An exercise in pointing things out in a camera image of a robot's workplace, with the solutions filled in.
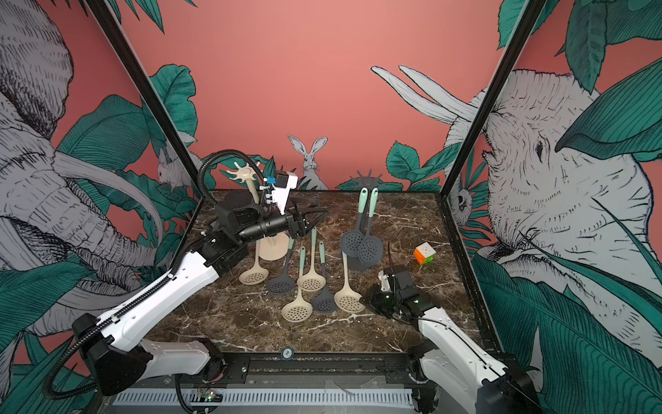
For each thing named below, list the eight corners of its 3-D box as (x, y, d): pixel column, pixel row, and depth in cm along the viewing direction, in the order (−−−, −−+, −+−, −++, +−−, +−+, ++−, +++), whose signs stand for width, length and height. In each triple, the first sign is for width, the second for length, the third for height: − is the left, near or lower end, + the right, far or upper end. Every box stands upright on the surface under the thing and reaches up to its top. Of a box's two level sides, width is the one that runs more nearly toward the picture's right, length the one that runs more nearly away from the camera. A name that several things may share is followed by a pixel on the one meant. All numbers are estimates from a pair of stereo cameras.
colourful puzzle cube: (421, 267, 99) (425, 259, 94) (411, 255, 102) (415, 247, 98) (433, 261, 100) (437, 253, 96) (423, 249, 104) (427, 241, 99)
